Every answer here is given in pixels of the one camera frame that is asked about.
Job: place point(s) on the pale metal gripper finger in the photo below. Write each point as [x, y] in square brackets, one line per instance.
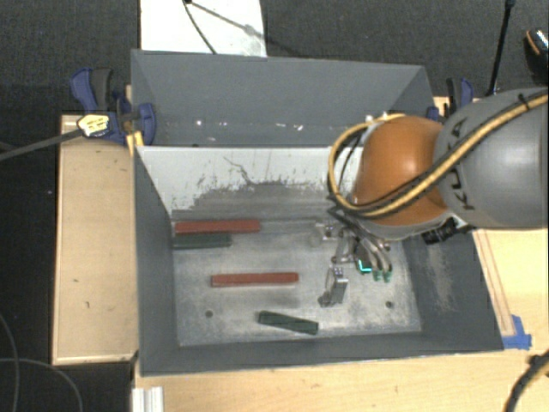
[328, 288]
[342, 290]

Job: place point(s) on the dark green flat block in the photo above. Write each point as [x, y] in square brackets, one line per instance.
[288, 322]
[201, 241]

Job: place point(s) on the red-brown flat block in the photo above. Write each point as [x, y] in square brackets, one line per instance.
[254, 279]
[216, 226]

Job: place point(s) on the grey metal bin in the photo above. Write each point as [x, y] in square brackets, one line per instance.
[240, 256]

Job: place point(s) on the pale wood flat board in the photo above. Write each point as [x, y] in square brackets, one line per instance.
[94, 251]

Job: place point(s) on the black cylinder on white bracket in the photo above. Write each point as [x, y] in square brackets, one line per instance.
[441, 232]

